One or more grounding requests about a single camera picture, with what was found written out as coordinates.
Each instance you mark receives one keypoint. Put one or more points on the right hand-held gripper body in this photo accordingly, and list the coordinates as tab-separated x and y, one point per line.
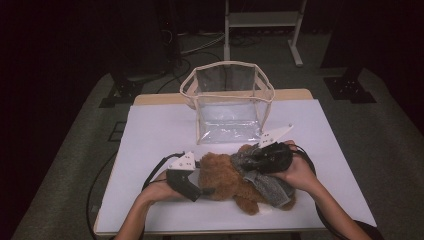
278	158

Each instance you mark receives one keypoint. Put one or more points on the brown teddy bear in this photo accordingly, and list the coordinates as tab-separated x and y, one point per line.
221	180

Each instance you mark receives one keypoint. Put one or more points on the wooden table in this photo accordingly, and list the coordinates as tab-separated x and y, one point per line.
156	98

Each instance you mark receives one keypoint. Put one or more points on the grey towel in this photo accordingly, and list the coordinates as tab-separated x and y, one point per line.
271	190

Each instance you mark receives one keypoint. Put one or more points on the person's right hand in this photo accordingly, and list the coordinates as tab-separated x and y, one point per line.
301	173

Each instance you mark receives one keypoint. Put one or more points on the black upright equipment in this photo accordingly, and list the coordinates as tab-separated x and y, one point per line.
170	33

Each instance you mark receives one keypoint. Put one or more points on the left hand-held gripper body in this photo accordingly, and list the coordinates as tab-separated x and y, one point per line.
180	181

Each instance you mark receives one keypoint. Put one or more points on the person's left hand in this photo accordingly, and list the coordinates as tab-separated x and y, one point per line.
158	190

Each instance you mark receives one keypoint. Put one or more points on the dark square floor plate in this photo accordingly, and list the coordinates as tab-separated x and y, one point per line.
117	131

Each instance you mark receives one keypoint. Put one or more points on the clear bag with beige trim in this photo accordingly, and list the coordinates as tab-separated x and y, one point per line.
230	116

